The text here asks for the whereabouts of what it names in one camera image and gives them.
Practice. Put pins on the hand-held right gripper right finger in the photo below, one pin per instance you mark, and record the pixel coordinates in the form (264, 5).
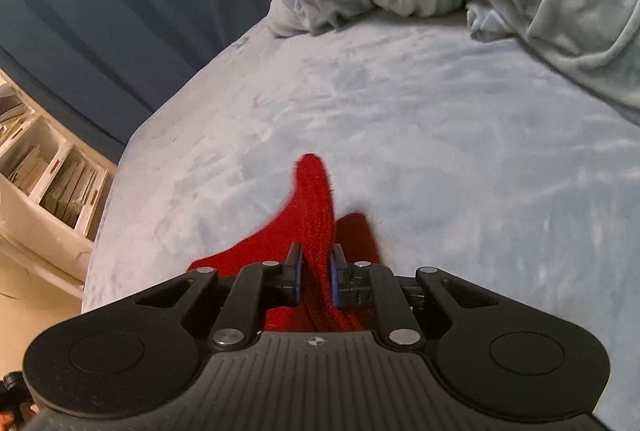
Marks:
(334, 283)

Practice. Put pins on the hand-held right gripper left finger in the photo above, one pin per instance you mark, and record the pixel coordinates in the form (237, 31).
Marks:
(296, 278)

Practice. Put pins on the red knit sweater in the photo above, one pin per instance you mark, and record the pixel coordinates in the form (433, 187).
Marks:
(315, 211)

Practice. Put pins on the bed with blue fleece sheet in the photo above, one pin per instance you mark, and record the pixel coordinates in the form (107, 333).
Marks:
(400, 136)

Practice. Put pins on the row of thin books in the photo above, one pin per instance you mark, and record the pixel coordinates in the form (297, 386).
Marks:
(65, 191)

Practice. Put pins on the white plastic shelf unit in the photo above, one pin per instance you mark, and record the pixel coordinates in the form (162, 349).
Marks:
(30, 218)

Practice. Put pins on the dark blue curtain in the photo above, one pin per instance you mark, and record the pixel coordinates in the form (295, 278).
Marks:
(125, 11)

